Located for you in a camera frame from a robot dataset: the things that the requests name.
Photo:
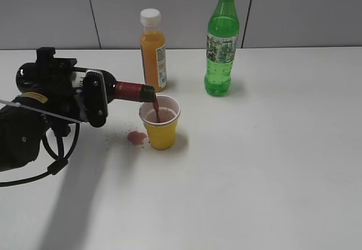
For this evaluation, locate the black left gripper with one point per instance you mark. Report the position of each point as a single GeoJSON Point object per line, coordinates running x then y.
{"type": "Point", "coordinates": [54, 93]}

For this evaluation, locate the dark red wine bottle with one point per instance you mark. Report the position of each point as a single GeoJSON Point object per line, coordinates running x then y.
{"type": "Point", "coordinates": [124, 91]}

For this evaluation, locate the yellow paper cup white inside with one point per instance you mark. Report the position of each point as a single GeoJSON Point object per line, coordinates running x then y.
{"type": "Point", "coordinates": [160, 123]}

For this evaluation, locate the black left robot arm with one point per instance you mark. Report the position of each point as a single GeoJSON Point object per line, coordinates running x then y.
{"type": "Point", "coordinates": [18, 151]}

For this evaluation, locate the red wine spill stain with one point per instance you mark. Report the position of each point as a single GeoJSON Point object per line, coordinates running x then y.
{"type": "Point", "coordinates": [136, 137]}

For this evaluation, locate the orange juice bottle white cap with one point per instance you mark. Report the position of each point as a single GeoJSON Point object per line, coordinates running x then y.
{"type": "Point", "coordinates": [153, 49]}

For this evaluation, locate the green soda bottle yellow cap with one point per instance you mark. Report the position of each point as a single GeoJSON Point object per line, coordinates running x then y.
{"type": "Point", "coordinates": [221, 44]}

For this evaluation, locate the white cable tie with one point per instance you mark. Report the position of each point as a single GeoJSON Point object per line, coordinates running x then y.
{"type": "Point", "coordinates": [19, 105]}

